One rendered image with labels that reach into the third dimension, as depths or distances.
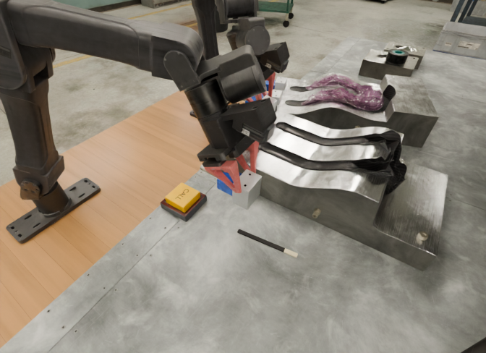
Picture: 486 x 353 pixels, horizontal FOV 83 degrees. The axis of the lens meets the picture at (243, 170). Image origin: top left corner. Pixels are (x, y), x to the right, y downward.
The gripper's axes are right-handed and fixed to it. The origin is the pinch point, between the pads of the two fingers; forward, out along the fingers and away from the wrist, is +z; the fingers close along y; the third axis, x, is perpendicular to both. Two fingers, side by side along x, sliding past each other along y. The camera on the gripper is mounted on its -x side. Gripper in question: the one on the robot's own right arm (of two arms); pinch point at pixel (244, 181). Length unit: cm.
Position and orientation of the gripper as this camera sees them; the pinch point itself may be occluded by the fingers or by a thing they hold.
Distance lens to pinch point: 52.9
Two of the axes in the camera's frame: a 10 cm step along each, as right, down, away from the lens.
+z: 3.7, 8.2, 4.2
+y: 5.3, -5.7, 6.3
